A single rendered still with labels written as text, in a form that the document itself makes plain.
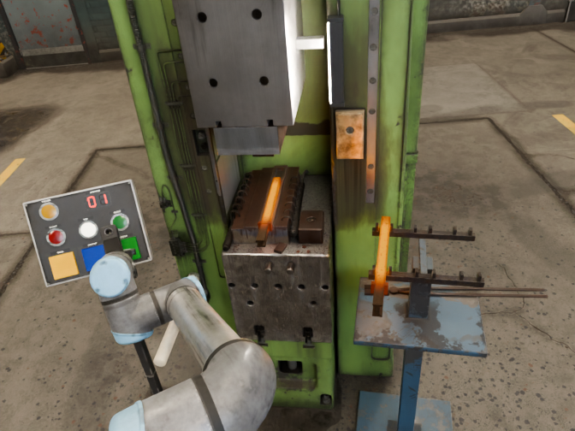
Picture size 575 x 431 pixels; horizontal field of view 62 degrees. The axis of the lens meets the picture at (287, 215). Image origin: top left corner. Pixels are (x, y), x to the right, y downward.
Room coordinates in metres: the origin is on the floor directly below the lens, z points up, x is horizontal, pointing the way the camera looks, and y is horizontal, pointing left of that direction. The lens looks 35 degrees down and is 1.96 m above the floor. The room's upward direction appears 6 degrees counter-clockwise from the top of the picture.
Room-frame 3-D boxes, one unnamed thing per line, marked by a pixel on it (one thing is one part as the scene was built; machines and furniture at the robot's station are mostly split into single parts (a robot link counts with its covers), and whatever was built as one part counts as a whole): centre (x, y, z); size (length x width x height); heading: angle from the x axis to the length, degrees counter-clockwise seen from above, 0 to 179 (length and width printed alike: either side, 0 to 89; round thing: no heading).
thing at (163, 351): (1.33, 0.46, 0.62); 0.44 x 0.05 x 0.05; 170
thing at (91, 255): (1.25, 0.64, 1.01); 0.07 x 0.05 x 0.07; 105
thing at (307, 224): (1.38, -0.08, 0.95); 0.12 x 0.08 x 0.06; 170
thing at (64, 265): (1.22, 0.73, 1.01); 0.07 x 0.05 x 0.07; 105
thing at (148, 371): (1.37, 0.66, 0.54); 0.04 x 0.04 x 1.08; 80
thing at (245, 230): (1.56, 0.07, 0.96); 0.42 x 0.20 x 0.09; 170
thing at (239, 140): (1.56, 0.07, 1.32); 0.42 x 0.20 x 0.10; 170
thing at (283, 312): (1.56, 0.01, 0.69); 0.56 x 0.38 x 0.45; 170
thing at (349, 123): (1.43, -0.23, 1.27); 0.09 x 0.02 x 0.17; 80
